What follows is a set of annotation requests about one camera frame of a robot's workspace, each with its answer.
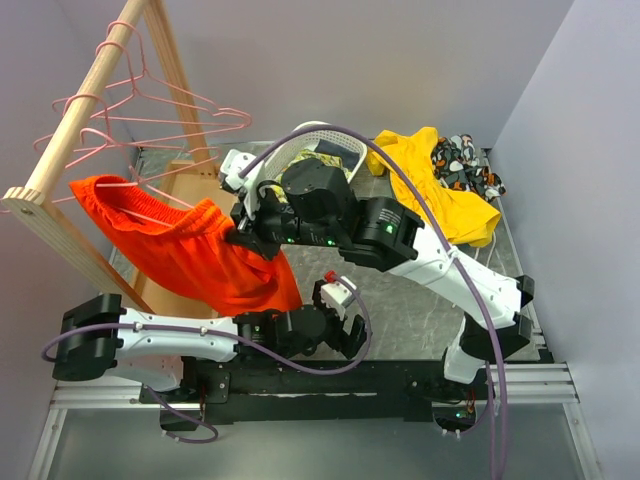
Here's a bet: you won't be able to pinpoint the lemon print garment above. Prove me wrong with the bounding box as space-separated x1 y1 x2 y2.
292 149 351 174

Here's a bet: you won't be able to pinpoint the yellow garment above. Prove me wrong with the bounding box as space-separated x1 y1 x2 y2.
374 127 501 248

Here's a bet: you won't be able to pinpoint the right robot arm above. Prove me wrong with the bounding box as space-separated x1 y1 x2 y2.
219 152 535 399

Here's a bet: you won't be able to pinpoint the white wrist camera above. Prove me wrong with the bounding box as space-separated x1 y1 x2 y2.
320 270 357 319
219 149 266 220

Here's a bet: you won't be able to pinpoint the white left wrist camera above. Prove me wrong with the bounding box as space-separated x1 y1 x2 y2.
320 270 357 319

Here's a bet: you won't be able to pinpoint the white drawstring cord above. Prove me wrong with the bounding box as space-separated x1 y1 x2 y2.
474 234 499 264

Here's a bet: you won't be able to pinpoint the dark navy garment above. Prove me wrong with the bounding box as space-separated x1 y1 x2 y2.
315 139 360 170

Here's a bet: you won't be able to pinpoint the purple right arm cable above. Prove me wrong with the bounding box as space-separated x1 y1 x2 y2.
238 124 510 480

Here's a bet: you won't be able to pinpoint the pink wire hanger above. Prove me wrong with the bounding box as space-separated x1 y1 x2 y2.
96 16 252 135
0 164 196 229
52 91 252 137
64 127 220 170

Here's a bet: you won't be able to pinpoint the orange mesh shorts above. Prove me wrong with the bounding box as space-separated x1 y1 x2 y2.
85 198 303 316

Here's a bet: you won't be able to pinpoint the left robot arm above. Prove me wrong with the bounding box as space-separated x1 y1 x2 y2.
42 280 371 402

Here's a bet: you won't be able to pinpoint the wooden clothes rack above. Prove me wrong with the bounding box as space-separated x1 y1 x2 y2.
2 1 252 308

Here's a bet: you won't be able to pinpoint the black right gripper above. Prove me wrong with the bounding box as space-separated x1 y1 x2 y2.
224 180 340 260

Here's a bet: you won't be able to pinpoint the black white orange patterned garment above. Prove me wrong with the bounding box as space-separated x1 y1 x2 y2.
431 134 506 203

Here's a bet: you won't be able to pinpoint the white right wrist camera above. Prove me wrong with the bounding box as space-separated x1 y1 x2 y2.
219 149 266 220

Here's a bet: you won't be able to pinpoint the white plastic laundry basket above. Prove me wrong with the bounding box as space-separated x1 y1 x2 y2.
263 129 368 183

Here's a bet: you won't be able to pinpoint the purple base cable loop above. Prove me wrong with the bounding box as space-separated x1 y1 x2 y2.
147 387 220 445

